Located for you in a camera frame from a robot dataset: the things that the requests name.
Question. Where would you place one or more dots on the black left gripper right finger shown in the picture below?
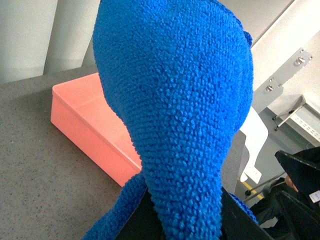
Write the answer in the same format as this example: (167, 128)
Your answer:
(237, 224)

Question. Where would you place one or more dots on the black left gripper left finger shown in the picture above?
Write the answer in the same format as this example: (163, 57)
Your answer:
(143, 223)

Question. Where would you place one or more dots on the blue microfiber cloth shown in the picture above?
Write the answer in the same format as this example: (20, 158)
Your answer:
(179, 74)

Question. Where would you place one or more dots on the white chair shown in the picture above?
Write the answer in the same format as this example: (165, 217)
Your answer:
(256, 134)

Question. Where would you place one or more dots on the pink plastic box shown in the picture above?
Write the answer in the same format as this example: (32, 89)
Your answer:
(80, 111)

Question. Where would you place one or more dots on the white curtain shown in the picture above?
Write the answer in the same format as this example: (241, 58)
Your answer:
(39, 37)

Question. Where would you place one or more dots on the grey metal frame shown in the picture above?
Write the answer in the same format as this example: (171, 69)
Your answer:
(292, 93)

